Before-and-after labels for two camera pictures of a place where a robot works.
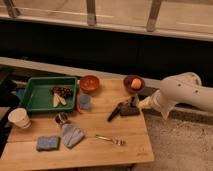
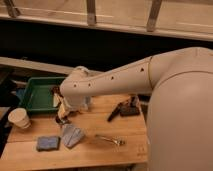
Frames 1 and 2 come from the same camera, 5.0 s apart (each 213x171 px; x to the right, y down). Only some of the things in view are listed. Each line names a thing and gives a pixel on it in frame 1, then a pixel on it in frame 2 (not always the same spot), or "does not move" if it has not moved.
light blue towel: (71, 135) does not move
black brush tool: (129, 108) does not move
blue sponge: (48, 143) does not move
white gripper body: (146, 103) → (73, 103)
